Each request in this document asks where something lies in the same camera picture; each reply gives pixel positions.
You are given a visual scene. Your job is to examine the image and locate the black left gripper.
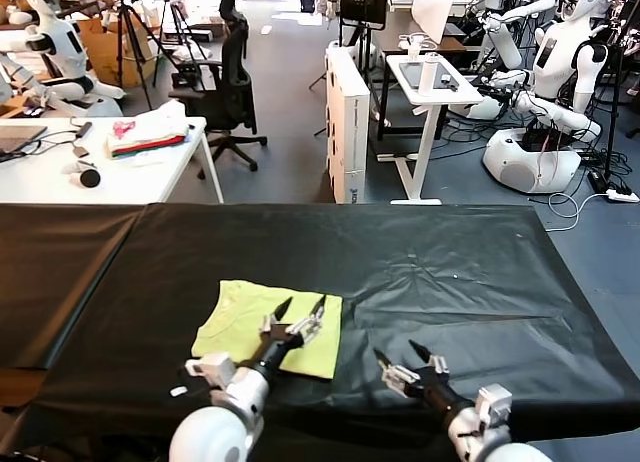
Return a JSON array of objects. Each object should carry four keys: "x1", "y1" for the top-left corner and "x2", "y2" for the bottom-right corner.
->
[{"x1": 248, "y1": 293, "x2": 328, "y2": 379}]

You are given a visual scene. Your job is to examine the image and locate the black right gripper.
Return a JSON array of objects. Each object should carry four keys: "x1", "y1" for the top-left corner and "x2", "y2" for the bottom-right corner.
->
[{"x1": 373, "y1": 338, "x2": 475, "y2": 419}]

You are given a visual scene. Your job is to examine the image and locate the yellow-green t-shirt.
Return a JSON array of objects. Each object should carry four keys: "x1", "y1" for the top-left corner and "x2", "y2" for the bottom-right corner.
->
[{"x1": 191, "y1": 279, "x2": 344, "y2": 381}]

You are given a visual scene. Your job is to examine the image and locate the stack of folded clothes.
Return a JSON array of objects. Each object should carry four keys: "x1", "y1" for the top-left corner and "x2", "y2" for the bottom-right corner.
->
[{"x1": 105, "y1": 99, "x2": 191, "y2": 159}]

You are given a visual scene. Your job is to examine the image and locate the large black table cover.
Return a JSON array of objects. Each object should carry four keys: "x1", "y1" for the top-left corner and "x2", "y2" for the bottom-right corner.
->
[{"x1": 19, "y1": 201, "x2": 640, "y2": 462}]

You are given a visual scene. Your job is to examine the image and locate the tall white cardboard box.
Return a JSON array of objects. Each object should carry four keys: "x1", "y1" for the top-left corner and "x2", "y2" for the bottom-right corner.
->
[{"x1": 324, "y1": 46, "x2": 372, "y2": 204}]

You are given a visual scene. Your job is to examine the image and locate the matte black table cloth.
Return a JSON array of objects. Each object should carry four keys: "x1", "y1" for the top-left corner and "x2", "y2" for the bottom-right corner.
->
[{"x1": 0, "y1": 201, "x2": 150, "y2": 371}]

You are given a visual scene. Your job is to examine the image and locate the black office chair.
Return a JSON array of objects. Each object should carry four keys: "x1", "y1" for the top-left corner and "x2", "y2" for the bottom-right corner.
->
[{"x1": 168, "y1": 0, "x2": 268, "y2": 179}]

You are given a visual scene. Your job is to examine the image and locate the black and white controller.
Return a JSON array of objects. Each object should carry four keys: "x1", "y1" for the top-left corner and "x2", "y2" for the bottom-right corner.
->
[{"x1": 61, "y1": 159, "x2": 103, "y2": 189}]

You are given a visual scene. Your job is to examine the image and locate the small white standing desk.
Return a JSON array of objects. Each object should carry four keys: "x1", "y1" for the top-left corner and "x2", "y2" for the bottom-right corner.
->
[{"x1": 377, "y1": 54, "x2": 485, "y2": 206}]

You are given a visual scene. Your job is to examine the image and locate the dark tablet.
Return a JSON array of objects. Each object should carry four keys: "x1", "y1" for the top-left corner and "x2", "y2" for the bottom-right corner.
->
[{"x1": 398, "y1": 60, "x2": 460, "y2": 90}]

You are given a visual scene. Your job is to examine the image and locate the white water bottle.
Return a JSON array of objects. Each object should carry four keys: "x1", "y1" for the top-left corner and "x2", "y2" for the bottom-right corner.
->
[{"x1": 417, "y1": 51, "x2": 442, "y2": 96}]

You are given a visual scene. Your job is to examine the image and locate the white office table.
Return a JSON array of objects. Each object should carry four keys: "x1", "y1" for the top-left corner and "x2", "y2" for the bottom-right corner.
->
[{"x1": 0, "y1": 115, "x2": 225, "y2": 204}]

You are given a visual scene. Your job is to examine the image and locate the brown desk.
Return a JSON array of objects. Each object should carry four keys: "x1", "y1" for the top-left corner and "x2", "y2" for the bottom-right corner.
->
[{"x1": 371, "y1": 9, "x2": 470, "y2": 55}]

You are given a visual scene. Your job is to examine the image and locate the brown cardboard box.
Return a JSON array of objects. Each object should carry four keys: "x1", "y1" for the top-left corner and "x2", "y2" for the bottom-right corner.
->
[{"x1": 78, "y1": 16, "x2": 160, "y2": 88}]

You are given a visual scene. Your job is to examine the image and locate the black stand pole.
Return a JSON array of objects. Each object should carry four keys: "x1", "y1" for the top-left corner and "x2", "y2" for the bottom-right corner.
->
[{"x1": 601, "y1": 0, "x2": 631, "y2": 182}]

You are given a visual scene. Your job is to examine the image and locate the tall black tripod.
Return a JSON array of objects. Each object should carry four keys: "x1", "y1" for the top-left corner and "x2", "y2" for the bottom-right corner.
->
[{"x1": 99, "y1": 0, "x2": 175, "y2": 111}]

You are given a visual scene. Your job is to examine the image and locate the black tripod stand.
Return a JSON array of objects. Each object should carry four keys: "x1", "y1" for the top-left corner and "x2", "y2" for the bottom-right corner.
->
[{"x1": 308, "y1": 0, "x2": 395, "y2": 138}]

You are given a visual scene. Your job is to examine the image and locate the grey laptop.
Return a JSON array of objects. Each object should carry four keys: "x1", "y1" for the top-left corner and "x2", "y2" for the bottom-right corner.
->
[{"x1": 0, "y1": 125, "x2": 49, "y2": 157}]

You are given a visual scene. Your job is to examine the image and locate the short black tripod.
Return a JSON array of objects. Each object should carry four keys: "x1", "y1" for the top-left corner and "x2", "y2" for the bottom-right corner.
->
[{"x1": 152, "y1": 0, "x2": 210, "y2": 88}]

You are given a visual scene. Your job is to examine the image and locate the white humanoid robot right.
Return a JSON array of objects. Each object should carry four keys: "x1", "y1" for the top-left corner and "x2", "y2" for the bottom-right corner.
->
[{"x1": 480, "y1": 0, "x2": 610, "y2": 195}]

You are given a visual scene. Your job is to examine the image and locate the white humanoid robot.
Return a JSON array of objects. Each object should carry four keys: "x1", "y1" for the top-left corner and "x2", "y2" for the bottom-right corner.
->
[
  {"x1": 480, "y1": 0, "x2": 610, "y2": 195},
  {"x1": 0, "y1": 0, "x2": 125, "y2": 117}
]

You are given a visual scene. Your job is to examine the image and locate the white curved sheet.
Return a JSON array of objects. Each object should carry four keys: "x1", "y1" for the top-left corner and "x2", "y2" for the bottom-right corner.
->
[{"x1": 412, "y1": 0, "x2": 462, "y2": 45}]

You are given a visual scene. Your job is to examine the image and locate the white humanoid robot left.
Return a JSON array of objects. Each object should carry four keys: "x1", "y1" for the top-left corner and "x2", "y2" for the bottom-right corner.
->
[{"x1": 0, "y1": 0, "x2": 125, "y2": 117}]

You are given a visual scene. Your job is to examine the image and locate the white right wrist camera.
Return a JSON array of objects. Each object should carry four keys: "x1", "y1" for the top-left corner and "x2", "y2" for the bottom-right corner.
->
[{"x1": 474, "y1": 383, "x2": 514, "y2": 429}]

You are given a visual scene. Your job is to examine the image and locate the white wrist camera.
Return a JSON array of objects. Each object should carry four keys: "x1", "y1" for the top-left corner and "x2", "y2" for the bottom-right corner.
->
[
  {"x1": 184, "y1": 352, "x2": 237, "y2": 392},
  {"x1": 474, "y1": 383, "x2": 514, "y2": 429}
]

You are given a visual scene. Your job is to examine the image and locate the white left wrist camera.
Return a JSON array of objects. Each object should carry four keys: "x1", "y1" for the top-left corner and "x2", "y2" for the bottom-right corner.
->
[{"x1": 184, "y1": 352, "x2": 237, "y2": 392}]

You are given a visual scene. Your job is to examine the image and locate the white floor cable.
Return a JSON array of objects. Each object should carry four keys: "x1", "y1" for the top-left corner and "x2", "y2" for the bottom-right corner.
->
[{"x1": 545, "y1": 191, "x2": 610, "y2": 232}]

